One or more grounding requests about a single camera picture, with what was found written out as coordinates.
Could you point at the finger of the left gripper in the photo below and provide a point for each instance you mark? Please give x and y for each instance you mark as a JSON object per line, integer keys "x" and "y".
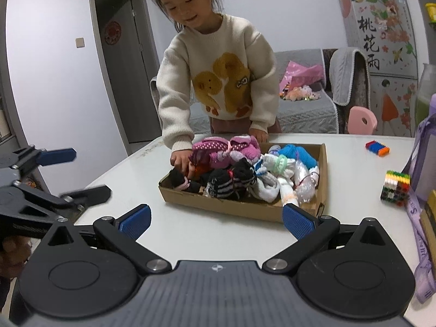
{"x": 54, "y": 157}
{"x": 89, "y": 197}

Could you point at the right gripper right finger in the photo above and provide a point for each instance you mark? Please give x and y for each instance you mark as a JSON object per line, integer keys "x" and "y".
{"x": 312, "y": 234}

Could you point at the grey sofa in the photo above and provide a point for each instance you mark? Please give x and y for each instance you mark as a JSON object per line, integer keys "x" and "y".
{"x": 346, "y": 83}

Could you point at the pink plastic chair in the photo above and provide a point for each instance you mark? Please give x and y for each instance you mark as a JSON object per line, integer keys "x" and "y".
{"x": 361, "y": 121}

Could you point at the brown cardboard box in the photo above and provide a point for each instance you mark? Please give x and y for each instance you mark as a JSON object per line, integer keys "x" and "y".
{"x": 250, "y": 207}

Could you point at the decorated refrigerator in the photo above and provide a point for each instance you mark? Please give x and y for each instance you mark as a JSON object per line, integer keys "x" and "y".
{"x": 383, "y": 30}

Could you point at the pink polka dot socks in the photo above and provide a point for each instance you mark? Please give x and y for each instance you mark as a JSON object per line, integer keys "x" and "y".
{"x": 218, "y": 152}

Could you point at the pink plastic bag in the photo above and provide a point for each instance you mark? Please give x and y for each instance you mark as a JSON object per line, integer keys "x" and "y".
{"x": 296, "y": 75}

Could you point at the small blue orange block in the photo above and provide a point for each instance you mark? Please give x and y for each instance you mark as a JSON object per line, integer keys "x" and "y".
{"x": 377, "y": 148}

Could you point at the grey door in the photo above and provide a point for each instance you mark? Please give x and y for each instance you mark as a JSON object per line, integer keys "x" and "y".
{"x": 128, "y": 60}

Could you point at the white socks green tie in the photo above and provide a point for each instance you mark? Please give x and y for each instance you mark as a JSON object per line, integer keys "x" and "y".
{"x": 276, "y": 165}

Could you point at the colourful block cube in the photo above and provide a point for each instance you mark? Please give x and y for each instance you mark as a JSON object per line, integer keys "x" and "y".
{"x": 395, "y": 188}

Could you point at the clear plastic wrapped bundle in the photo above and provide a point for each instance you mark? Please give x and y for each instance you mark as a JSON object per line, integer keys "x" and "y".
{"x": 304, "y": 187}

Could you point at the black striped sock bundle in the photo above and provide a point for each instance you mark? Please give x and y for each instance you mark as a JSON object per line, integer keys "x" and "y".
{"x": 231, "y": 183}

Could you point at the black sock pink tie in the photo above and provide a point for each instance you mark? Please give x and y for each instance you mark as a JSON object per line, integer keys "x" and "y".
{"x": 180, "y": 182}

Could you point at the gold packaging box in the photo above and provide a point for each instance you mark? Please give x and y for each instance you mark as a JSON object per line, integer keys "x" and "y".
{"x": 427, "y": 220}

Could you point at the operator left hand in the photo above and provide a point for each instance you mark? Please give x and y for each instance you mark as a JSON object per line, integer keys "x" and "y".
{"x": 14, "y": 254}

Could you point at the purple water bottle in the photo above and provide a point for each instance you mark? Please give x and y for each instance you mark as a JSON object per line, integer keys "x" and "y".
{"x": 421, "y": 169}

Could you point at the grey white sock bundle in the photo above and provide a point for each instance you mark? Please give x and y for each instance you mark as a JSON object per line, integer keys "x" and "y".
{"x": 265, "y": 188}

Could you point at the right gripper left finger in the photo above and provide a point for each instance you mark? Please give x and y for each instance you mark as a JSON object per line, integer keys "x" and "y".
{"x": 120, "y": 236}

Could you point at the child in cream sweater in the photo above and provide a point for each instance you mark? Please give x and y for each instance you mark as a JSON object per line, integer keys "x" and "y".
{"x": 227, "y": 65}

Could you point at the blue knitted sock bundle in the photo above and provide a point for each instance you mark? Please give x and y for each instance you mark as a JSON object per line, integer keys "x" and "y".
{"x": 298, "y": 153}

